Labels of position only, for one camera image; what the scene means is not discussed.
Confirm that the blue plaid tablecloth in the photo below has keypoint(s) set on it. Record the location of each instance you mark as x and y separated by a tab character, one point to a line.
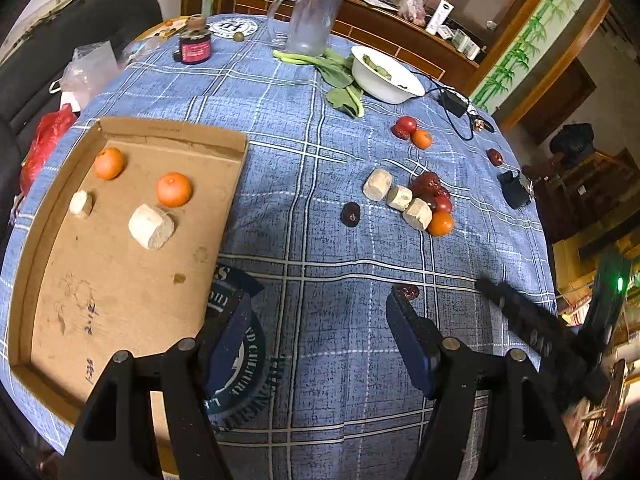
310	260

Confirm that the brown cardboard tray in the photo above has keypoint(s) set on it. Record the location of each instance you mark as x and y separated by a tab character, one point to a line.
100	285

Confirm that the black leather sofa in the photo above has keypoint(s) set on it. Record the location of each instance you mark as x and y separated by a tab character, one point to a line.
100	15

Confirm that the translucent bag of red fruit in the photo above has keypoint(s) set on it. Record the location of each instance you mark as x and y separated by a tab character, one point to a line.
410	2

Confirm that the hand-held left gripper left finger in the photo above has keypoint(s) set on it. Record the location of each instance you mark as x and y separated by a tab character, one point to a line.
232	340

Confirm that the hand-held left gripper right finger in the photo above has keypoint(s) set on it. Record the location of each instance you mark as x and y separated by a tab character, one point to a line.
410	345

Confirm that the black bag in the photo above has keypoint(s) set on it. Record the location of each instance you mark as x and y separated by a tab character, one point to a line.
572	142

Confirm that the white bowl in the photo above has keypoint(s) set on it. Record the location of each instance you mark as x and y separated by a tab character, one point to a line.
395	87

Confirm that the dark purple round fruit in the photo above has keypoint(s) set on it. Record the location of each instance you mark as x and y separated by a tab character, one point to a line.
351	214

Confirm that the white tube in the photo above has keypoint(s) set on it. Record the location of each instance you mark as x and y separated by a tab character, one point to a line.
440	15

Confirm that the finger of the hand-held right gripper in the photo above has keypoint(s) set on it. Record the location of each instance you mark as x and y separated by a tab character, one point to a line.
530	322

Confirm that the green bok choy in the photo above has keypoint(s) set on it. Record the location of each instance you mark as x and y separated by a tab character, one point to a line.
337	76

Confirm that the green leaves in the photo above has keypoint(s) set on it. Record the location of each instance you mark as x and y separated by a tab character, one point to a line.
375	66

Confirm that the black clip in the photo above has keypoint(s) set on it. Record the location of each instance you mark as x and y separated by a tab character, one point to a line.
515	189

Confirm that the wooden cabinet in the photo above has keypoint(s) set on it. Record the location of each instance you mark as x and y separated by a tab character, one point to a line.
360	10

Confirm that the clear glass mug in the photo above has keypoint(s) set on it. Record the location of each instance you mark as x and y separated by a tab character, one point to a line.
310	25

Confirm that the small beige yam chunk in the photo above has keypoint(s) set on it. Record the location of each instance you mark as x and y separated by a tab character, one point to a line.
81	203

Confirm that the orange mandarin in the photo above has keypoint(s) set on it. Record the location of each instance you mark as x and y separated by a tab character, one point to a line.
174	189
422	138
440	223
109	163

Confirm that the red tomato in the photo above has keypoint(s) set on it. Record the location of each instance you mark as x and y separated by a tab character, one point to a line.
408	123

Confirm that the red plastic bag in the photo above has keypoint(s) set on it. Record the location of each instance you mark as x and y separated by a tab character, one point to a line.
45	140

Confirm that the clear plastic bag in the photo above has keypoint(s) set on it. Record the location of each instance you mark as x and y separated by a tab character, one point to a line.
85	67

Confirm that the large beige yam chunk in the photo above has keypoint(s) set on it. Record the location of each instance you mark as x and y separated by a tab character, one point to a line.
151	226

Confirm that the dark jar with pink label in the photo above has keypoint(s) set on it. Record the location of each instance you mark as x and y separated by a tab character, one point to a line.
194	50

